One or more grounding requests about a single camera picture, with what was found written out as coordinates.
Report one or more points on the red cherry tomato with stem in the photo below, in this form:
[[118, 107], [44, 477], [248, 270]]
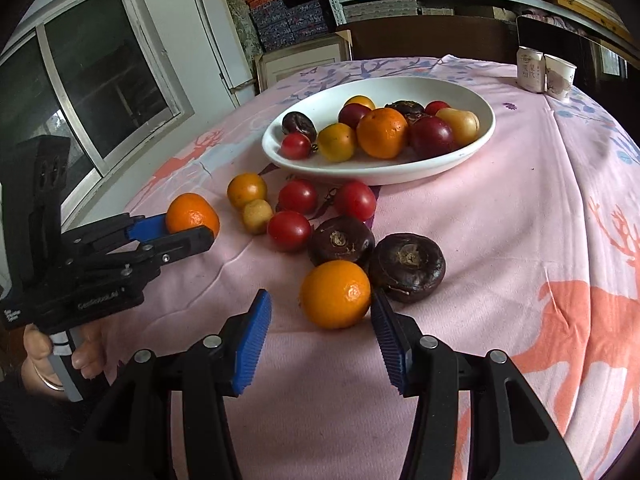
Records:
[[297, 146]]

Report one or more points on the dark small plum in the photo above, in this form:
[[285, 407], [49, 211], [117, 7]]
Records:
[[297, 122]]

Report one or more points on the small orange kumquat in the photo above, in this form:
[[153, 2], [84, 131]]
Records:
[[244, 188]]

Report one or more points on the small tan longan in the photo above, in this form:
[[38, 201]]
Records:
[[256, 215]]

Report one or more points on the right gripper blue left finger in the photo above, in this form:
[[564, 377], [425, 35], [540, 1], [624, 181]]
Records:
[[249, 340]]

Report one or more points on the yellow-orange tomato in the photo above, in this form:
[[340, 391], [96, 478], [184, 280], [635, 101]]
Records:
[[337, 142]]

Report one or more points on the blue patterned boxes stack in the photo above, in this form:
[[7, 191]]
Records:
[[279, 26]]

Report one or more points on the window with white frame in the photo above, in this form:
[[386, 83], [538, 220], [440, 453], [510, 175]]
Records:
[[95, 73]]

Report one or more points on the white panel leaning on wall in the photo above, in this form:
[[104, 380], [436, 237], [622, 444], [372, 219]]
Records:
[[223, 40]]

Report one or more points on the small orange fruit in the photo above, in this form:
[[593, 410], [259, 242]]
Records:
[[361, 100]]

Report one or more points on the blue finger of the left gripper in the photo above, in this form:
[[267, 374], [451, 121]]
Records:
[[144, 229]]

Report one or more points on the framed board leaning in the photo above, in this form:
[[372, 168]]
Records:
[[274, 66]]

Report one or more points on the pale yellow-pink plum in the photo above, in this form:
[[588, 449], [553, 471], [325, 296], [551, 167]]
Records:
[[464, 125]]

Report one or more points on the large red plum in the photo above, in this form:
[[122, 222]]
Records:
[[430, 137]]

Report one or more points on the white oval plate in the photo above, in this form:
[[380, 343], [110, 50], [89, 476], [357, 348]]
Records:
[[323, 107]]

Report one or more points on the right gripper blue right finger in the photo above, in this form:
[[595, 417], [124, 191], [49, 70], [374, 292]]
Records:
[[392, 340]]

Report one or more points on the large orange mandarin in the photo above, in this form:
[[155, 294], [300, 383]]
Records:
[[383, 133]]

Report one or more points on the dark wooden cabinet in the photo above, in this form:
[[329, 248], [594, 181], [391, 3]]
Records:
[[484, 39]]

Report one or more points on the dark red cherry tomato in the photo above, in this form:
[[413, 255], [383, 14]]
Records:
[[351, 114]]

